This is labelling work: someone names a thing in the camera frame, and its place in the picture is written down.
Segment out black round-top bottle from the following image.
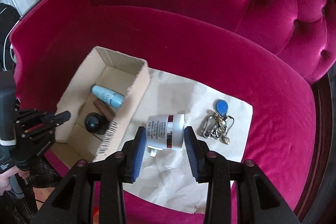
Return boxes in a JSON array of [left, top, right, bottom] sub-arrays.
[[84, 113, 109, 135]]

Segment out brown cosmetic tube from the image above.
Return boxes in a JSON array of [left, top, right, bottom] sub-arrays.
[[93, 99, 115, 122]]

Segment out metal key bunch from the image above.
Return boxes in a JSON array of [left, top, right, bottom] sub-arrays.
[[202, 111, 235, 145]]

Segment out cardboard box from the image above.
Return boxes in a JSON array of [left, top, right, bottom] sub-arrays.
[[51, 47, 150, 168]]

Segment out light blue cosmetic tube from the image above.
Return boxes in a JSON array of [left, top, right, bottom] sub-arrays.
[[91, 85, 124, 109]]

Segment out blue key fob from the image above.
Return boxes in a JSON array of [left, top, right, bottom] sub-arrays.
[[215, 100, 228, 117]]

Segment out white cosmetic jar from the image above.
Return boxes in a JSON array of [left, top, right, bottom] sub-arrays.
[[146, 114, 185, 151]]

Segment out white charger plug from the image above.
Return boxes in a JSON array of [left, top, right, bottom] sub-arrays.
[[147, 145, 161, 157]]

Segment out person's left hand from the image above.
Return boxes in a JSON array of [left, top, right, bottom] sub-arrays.
[[0, 169, 31, 197]]

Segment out beige paper sheet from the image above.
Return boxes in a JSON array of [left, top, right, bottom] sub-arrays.
[[122, 67, 254, 215]]

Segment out black jacket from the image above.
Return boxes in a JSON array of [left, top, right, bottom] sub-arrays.
[[0, 3, 20, 71]]

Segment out red velvet tufted sofa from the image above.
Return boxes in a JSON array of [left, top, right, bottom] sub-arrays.
[[10, 0, 335, 211]]

